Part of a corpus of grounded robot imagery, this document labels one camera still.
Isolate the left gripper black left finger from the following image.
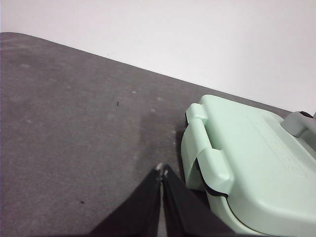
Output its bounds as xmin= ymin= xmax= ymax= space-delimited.
xmin=88 ymin=164 xmax=163 ymax=237

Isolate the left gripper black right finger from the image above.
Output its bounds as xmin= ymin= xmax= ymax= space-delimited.
xmin=161 ymin=163 xmax=238 ymax=237

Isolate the mint green griddle lid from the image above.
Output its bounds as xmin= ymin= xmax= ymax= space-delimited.
xmin=185 ymin=94 xmax=316 ymax=234

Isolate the mint green breakfast machine base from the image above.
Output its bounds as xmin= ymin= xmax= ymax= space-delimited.
xmin=180 ymin=122 xmax=316 ymax=237

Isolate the silver griddle lid handle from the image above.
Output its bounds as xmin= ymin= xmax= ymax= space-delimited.
xmin=282 ymin=111 xmax=316 ymax=138

